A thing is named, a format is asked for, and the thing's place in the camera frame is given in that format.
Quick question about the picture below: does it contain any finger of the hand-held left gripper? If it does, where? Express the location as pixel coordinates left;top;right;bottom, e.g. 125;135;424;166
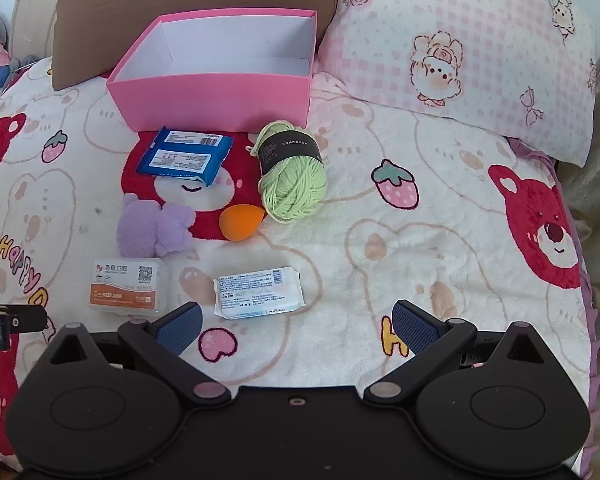
9;305;49;334

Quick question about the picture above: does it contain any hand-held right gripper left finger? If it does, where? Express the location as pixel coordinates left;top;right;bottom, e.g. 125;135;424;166
47;301;232;406

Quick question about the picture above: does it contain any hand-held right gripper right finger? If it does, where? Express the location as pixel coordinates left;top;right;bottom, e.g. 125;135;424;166
364;299;552;405

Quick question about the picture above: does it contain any white and orange floss box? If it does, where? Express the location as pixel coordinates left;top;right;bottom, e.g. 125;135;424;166
86;257;170;317

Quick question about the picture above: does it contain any white tissue packet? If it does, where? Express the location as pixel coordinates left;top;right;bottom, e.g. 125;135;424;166
213;266;307;320

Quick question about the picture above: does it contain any purple plush toy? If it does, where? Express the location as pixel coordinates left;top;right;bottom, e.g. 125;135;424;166
116;194;197;259

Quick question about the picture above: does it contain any orange makeup sponge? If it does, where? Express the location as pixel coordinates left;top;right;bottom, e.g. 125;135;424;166
219;204;266;242

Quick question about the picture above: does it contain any green yarn ball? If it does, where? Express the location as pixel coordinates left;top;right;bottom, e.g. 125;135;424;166
247;119;328;223

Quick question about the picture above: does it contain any pink cardboard box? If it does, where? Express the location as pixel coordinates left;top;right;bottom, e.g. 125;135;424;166
106;8;318;133

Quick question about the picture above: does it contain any bear printed blanket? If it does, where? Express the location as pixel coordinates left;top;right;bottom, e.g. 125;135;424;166
0;55;600;480

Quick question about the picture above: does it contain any blue wet wipes packet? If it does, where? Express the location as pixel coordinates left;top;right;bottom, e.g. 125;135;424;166
135;126;236;188

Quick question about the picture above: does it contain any pink checkered cartoon pillow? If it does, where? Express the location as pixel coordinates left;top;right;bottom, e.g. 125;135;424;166
314;0;598;168

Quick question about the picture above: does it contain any cream headboard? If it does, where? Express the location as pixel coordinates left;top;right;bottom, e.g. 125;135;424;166
9;0;61;63

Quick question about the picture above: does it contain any brown embroidered pillow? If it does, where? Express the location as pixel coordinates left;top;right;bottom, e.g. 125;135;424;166
51;0;346;92

